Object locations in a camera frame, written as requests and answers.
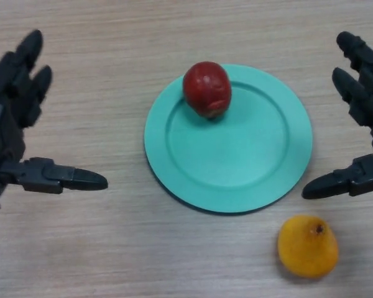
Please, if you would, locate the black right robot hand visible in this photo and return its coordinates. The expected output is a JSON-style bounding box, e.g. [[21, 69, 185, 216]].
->
[[302, 30, 373, 200]]

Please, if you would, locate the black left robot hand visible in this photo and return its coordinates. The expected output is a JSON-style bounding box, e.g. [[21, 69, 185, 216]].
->
[[0, 29, 109, 201]]

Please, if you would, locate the red apple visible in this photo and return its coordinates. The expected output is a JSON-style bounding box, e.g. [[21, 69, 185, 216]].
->
[[182, 61, 233, 120]]

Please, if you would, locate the green plate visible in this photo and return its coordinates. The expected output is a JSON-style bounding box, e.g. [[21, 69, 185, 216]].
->
[[144, 64, 313, 215]]

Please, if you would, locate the yellow pear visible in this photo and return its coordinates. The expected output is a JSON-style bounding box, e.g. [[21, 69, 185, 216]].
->
[[277, 214, 339, 278]]

